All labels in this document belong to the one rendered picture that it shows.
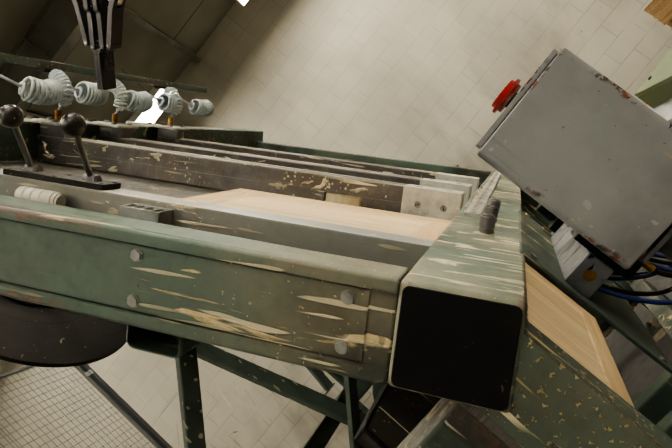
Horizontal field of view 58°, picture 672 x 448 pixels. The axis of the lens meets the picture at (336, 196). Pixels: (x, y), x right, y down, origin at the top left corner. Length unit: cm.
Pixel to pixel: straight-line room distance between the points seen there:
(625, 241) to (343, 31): 634
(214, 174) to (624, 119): 105
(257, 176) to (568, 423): 96
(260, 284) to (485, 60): 609
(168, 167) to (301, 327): 93
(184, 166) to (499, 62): 542
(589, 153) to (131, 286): 49
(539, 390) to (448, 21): 626
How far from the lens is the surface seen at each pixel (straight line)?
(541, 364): 61
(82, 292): 76
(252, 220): 91
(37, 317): 207
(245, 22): 715
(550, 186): 57
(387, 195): 131
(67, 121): 102
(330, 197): 135
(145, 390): 746
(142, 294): 72
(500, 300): 59
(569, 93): 57
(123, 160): 158
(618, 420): 63
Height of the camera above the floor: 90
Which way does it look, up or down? 10 degrees up
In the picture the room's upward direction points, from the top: 50 degrees counter-clockwise
